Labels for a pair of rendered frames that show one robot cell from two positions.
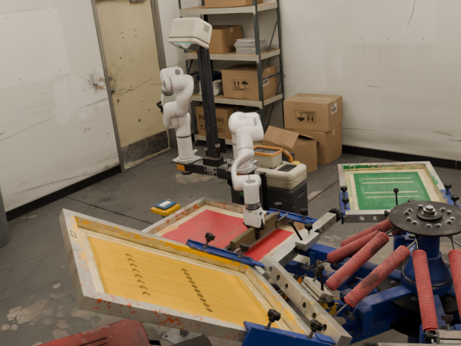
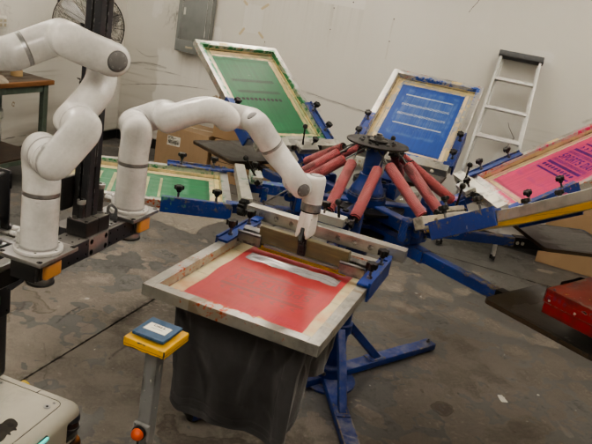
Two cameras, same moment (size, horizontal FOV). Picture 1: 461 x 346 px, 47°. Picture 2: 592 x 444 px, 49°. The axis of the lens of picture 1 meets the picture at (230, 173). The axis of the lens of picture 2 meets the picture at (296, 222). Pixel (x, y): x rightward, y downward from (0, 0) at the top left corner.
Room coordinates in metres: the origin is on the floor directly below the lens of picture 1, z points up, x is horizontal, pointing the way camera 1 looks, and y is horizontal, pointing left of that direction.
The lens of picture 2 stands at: (3.24, 2.01, 1.88)
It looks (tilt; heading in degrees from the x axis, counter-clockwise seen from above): 19 degrees down; 248
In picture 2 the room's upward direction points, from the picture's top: 10 degrees clockwise
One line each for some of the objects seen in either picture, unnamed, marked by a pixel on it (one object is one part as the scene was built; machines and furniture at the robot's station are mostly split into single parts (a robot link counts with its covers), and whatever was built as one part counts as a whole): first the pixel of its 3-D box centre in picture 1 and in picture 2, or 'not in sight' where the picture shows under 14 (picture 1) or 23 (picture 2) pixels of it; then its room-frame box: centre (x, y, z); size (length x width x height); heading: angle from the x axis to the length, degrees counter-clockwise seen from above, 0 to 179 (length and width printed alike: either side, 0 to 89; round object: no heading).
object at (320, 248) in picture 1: (317, 251); not in sight; (2.13, -0.37, 1.02); 0.17 x 0.06 x 0.05; 50
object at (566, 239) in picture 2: not in sight; (485, 235); (1.15, -0.62, 0.91); 1.34 x 0.40 x 0.08; 170
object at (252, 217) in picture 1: (253, 215); (307, 221); (2.36, -0.09, 1.12); 0.10 x 0.07 x 0.11; 50
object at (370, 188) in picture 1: (394, 185); (178, 168); (2.70, -0.91, 1.05); 1.08 x 0.61 x 0.23; 170
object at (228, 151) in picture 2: not in sight; (280, 178); (2.03, -1.37, 0.91); 1.34 x 0.40 x 0.08; 110
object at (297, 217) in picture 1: (291, 220); (238, 235); (2.55, -0.30, 0.97); 0.30 x 0.05 x 0.07; 50
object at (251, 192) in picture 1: (252, 187); (303, 187); (2.40, -0.10, 1.25); 0.15 x 0.10 x 0.11; 2
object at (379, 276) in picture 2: not in sight; (373, 277); (2.13, 0.06, 0.97); 0.30 x 0.05 x 0.07; 50
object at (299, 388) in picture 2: not in sight; (316, 361); (2.37, 0.24, 0.74); 0.46 x 0.04 x 0.42; 50
